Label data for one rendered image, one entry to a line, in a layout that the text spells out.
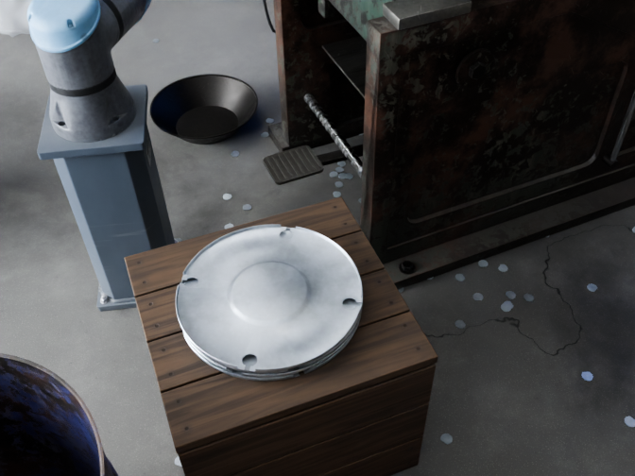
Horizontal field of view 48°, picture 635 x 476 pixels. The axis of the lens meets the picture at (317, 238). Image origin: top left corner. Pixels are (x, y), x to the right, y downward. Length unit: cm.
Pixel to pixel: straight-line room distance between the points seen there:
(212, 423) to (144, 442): 43
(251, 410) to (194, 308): 19
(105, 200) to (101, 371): 36
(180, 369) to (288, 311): 18
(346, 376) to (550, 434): 53
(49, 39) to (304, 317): 60
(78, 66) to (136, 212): 32
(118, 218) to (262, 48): 110
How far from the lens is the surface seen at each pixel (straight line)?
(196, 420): 104
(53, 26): 125
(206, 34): 250
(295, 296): 110
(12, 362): 101
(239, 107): 210
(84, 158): 136
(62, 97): 132
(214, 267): 116
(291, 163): 167
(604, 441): 149
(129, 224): 146
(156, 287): 119
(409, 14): 124
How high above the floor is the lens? 124
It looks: 46 degrees down
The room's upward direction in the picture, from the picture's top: 2 degrees counter-clockwise
